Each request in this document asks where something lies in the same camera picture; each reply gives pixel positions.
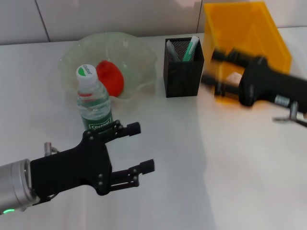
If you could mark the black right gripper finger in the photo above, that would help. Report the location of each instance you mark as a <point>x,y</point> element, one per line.
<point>227,88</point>
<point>235,57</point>

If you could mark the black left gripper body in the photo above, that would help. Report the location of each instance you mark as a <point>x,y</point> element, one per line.
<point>72,167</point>

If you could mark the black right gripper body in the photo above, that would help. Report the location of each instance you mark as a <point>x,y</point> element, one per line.
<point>263,81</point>

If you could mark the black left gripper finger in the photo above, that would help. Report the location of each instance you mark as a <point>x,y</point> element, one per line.
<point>133,129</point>
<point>147,165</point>

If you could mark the white paper ball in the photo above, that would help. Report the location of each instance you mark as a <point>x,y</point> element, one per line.
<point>233,77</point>

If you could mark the clear green-label water bottle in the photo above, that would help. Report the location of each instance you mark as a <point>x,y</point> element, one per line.
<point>96,105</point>

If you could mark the mint green pen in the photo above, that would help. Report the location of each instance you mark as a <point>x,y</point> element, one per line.
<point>192,49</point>

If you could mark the red-orange fruit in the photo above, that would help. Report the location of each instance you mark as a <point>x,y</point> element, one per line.
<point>112,76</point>

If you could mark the grey marker pen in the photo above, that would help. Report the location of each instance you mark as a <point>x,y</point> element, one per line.
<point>172,51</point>

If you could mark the black mesh pen holder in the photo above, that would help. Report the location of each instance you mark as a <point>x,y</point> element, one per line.
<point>183,81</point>

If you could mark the green glass fruit bowl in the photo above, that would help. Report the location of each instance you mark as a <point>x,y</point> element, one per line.
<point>134,60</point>

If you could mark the orange plastic bin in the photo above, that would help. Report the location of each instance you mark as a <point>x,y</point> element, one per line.
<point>251,28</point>

